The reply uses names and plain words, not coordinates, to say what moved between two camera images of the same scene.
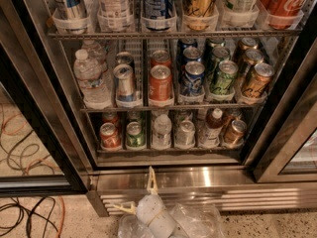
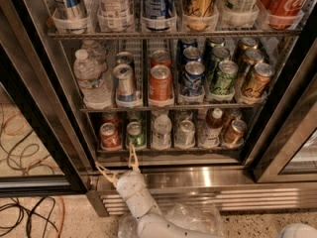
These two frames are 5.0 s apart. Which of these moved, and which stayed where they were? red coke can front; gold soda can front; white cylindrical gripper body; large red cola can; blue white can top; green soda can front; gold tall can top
Moved: white cylindrical gripper body
Stayed: large red cola can; red coke can front; green soda can front; gold soda can front; gold tall can top; blue white can top
